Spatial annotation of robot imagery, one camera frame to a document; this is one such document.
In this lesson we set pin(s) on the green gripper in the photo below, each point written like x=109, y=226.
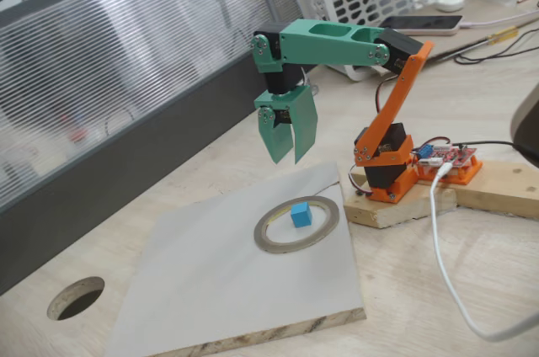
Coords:
x=290, y=108

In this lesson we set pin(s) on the small blue cube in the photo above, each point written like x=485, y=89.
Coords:
x=302, y=216

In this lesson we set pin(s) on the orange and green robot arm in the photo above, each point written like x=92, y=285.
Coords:
x=328, y=45

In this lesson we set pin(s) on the wooden base block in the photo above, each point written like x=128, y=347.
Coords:
x=400, y=209

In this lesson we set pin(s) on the white chipboard panel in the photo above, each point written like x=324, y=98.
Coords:
x=210, y=268

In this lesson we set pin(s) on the red controller circuit board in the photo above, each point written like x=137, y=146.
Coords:
x=455, y=156

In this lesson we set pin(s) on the smartphone with pink case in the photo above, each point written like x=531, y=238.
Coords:
x=425, y=23

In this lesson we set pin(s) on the brown cardboard sheet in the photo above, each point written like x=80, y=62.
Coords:
x=446, y=47

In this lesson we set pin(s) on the grey desk partition screen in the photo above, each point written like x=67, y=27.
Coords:
x=126, y=58

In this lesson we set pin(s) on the white earbuds case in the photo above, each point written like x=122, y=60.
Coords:
x=449, y=3

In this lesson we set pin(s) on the long wooden plank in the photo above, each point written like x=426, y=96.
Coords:
x=505, y=188

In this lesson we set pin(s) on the dark grey rounded object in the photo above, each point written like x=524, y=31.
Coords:
x=528, y=129

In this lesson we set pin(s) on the orange circuit board mount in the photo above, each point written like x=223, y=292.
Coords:
x=467, y=174

